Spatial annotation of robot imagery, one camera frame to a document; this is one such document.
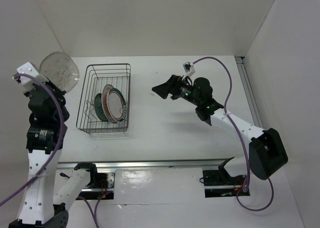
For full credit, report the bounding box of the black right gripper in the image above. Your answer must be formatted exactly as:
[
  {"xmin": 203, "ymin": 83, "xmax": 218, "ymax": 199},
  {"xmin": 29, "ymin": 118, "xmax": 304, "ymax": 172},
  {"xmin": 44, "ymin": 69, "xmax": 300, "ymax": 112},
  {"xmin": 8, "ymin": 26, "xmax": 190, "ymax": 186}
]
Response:
[{"xmin": 152, "ymin": 74, "xmax": 201, "ymax": 106}]

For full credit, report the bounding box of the green red rimmed white plate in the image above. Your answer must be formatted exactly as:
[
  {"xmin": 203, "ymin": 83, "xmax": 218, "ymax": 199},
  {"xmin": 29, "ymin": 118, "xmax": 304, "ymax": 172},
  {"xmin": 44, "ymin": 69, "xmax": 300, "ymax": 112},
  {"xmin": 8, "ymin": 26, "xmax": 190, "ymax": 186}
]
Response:
[{"xmin": 106, "ymin": 88, "xmax": 127, "ymax": 123}]

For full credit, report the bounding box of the orange sunburst white plate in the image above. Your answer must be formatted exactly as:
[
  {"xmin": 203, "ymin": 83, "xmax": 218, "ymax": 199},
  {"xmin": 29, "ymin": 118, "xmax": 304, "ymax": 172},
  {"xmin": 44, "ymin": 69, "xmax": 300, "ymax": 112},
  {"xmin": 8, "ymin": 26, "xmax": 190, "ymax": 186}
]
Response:
[{"xmin": 101, "ymin": 84, "xmax": 118, "ymax": 123}]

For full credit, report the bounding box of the blue floral teal plate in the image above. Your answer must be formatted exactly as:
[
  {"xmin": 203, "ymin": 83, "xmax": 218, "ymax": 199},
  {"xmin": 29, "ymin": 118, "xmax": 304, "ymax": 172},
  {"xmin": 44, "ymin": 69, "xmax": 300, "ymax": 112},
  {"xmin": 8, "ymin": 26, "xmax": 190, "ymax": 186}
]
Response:
[{"xmin": 94, "ymin": 93, "xmax": 108, "ymax": 122}]

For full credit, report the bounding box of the clear glass square plate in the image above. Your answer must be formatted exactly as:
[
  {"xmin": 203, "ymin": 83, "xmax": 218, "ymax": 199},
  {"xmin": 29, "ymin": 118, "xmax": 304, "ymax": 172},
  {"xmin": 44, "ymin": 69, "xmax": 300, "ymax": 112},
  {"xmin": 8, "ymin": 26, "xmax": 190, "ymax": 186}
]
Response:
[{"xmin": 39, "ymin": 51, "xmax": 80, "ymax": 93}]

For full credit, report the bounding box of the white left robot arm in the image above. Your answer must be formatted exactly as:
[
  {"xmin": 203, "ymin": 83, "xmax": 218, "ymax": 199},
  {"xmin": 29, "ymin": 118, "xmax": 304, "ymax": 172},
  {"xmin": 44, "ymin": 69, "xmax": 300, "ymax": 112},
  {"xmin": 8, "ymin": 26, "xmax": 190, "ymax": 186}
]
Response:
[{"xmin": 8, "ymin": 81, "xmax": 99, "ymax": 228}]

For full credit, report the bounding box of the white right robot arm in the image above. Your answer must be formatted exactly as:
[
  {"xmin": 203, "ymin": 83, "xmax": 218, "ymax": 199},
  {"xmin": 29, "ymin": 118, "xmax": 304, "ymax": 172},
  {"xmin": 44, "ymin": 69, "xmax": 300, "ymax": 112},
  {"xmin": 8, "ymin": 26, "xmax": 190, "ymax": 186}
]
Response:
[{"xmin": 151, "ymin": 75, "xmax": 288, "ymax": 184}]

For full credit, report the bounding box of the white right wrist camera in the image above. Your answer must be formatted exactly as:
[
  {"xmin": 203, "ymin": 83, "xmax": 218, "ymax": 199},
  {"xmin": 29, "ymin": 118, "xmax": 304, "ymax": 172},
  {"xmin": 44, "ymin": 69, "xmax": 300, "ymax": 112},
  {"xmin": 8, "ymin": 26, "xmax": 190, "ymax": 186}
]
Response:
[{"xmin": 182, "ymin": 62, "xmax": 196, "ymax": 80}]

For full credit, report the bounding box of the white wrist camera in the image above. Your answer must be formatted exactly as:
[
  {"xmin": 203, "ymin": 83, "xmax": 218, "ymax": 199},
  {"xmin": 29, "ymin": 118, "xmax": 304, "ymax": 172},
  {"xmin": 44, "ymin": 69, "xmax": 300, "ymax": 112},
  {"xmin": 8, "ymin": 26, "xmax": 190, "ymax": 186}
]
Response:
[
  {"xmin": 182, "ymin": 62, "xmax": 196, "ymax": 80},
  {"xmin": 12, "ymin": 62, "xmax": 49, "ymax": 92}
]

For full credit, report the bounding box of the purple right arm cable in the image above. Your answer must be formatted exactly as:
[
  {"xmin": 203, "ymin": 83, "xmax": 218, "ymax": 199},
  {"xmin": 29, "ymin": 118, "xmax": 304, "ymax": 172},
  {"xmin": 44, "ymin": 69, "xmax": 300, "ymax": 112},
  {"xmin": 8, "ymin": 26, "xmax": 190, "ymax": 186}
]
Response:
[{"xmin": 192, "ymin": 57, "xmax": 275, "ymax": 212}]

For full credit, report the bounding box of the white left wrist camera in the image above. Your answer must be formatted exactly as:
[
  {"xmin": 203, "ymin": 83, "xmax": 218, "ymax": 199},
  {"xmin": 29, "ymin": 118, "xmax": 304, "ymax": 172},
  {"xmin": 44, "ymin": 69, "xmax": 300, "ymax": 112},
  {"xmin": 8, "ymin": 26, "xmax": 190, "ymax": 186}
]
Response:
[{"xmin": 12, "ymin": 62, "xmax": 49, "ymax": 92}]

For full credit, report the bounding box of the grey wire dish rack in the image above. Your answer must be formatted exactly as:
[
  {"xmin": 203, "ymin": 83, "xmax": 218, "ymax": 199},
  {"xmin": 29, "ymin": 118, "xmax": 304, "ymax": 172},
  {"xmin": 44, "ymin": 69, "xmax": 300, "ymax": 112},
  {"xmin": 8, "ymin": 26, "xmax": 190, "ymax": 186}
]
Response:
[{"xmin": 76, "ymin": 63, "xmax": 131, "ymax": 135}]

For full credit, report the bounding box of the aluminium side rail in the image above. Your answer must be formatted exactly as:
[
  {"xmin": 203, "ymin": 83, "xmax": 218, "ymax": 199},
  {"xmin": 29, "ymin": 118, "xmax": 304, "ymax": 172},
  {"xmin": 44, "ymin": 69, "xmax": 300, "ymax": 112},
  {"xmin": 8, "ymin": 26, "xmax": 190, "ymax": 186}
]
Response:
[{"xmin": 234, "ymin": 56, "xmax": 263, "ymax": 128}]

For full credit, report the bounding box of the aluminium front rail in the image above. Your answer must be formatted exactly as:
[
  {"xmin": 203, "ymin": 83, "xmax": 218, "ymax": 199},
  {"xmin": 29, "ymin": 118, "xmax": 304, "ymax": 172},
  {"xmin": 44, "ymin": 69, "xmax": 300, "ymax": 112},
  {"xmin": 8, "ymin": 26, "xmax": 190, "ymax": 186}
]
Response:
[{"xmin": 56, "ymin": 158, "xmax": 233, "ymax": 170}]

